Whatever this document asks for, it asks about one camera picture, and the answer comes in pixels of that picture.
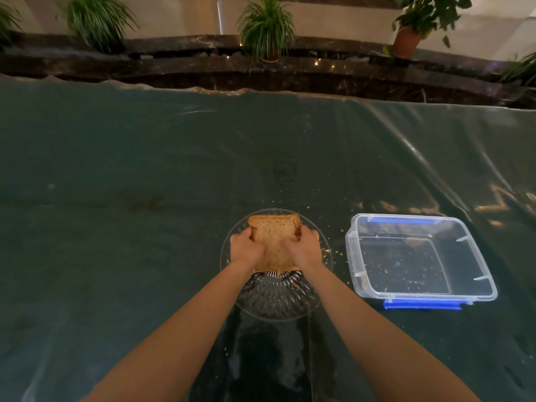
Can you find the person's right hand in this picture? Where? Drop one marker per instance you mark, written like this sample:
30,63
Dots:
303,251

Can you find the person's left hand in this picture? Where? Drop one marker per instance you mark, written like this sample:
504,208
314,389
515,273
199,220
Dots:
245,249

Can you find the person's left thumb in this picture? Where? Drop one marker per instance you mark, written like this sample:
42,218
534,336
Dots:
256,248

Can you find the person's right thumb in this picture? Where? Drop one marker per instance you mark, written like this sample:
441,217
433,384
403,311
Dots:
288,245

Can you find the brown bread slice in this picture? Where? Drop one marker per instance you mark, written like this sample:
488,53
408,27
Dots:
274,242

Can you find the person's right forearm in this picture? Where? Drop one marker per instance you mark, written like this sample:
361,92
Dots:
377,343

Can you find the person's left forearm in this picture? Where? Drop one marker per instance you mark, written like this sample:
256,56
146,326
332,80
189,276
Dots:
167,337

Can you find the clear glass plate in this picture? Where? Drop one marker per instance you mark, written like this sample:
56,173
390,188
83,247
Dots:
276,284

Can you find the clear plastic container blue clips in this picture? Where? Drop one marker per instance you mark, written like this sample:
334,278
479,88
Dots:
418,259

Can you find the clear plastic table cover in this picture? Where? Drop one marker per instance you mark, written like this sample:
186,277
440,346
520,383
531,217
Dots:
125,205

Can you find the dark marble ledge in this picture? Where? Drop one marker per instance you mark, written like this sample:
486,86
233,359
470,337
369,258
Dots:
251,75

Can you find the spider plant in pot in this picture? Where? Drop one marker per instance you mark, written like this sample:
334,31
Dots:
521,71
98,20
8,20
267,29

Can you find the leafy plant in terracotta pot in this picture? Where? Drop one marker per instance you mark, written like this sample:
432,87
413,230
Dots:
423,20

